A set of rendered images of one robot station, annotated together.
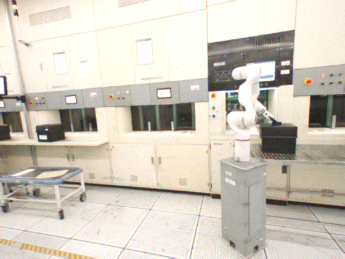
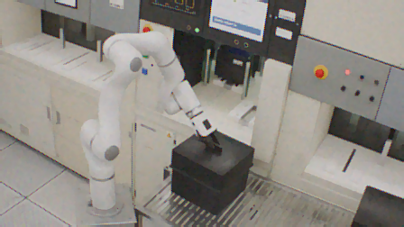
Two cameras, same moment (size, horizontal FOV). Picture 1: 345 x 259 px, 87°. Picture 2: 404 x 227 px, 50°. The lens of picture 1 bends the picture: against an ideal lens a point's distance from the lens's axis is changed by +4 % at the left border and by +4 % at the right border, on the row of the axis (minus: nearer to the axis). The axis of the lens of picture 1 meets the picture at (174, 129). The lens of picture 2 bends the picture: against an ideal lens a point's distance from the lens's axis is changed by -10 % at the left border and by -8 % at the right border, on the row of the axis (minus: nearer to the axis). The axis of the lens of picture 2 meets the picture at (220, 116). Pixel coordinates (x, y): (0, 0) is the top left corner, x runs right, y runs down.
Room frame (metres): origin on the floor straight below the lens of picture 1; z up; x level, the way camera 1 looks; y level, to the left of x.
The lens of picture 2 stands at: (-0.03, -1.28, 2.27)
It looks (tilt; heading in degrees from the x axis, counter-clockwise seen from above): 31 degrees down; 8
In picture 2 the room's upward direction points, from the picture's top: 8 degrees clockwise
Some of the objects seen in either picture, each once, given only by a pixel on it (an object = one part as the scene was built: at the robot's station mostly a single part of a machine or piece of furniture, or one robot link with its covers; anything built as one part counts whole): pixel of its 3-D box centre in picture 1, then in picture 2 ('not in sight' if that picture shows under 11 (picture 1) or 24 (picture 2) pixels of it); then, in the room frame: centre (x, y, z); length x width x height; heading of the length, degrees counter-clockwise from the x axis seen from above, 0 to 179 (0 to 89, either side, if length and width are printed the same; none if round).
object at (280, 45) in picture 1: (243, 121); (236, 84); (2.50, -0.99, 0.98); 0.95 x 0.88 x 1.95; 164
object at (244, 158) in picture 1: (242, 150); (103, 188); (1.46, -0.57, 0.85); 0.19 x 0.19 x 0.18
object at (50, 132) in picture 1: (50, 132); not in sight; (2.77, 1.91, 0.93); 0.30 x 0.28 x 0.26; 71
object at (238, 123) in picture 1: (238, 125); (97, 148); (1.48, -0.54, 1.07); 0.19 x 0.12 x 0.24; 52
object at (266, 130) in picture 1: (276, 128); (213, 155); (1.75, -1.01, 0.98); 0.29 x 0.29 x 0.13; 68
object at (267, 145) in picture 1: (276, 141); (210, 177); (1.75, -1.01, 0.85); 0.28 x 0.28 x 0.17; 68
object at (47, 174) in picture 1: (52, 173); not in sight; (2.22, 1.59, 0.47); 0.31 x 0.23 x 0.02; 95
